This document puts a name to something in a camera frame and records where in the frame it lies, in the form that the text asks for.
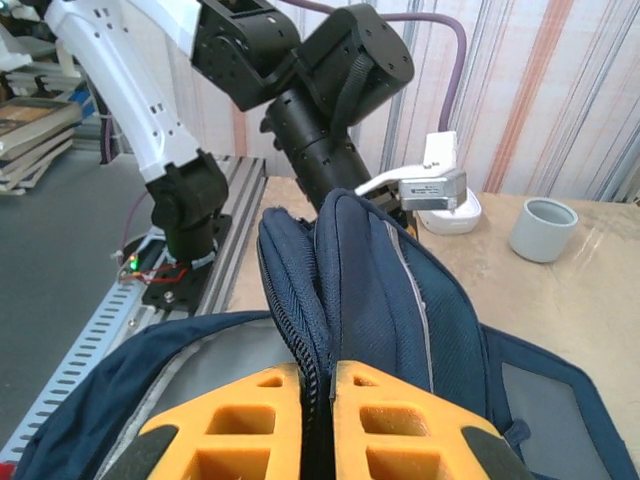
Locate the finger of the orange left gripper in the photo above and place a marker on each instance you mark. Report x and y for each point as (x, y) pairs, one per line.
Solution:
(412, 232)

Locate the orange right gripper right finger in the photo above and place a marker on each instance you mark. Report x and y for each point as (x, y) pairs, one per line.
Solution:
(400, 450)

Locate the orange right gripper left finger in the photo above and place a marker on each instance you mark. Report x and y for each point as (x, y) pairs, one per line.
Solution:
(250, 450)

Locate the navy blue school backpack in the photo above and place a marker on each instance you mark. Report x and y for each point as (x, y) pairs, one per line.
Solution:
(380, 300)

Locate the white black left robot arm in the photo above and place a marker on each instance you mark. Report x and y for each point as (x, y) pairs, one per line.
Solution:
(135, 100)

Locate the stack of books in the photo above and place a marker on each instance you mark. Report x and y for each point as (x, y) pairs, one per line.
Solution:
(30, 135)

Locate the grey cup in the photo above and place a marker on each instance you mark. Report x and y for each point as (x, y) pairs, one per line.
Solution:
(542, 230)

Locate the red block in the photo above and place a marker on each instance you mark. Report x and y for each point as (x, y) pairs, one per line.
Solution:
(6, 471)

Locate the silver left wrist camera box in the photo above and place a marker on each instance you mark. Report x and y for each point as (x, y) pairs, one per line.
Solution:
(432, 190)

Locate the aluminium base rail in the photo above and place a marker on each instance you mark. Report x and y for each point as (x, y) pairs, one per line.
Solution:
(235, 225)

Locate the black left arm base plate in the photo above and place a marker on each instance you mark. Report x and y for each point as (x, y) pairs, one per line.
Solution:
(170, 295)

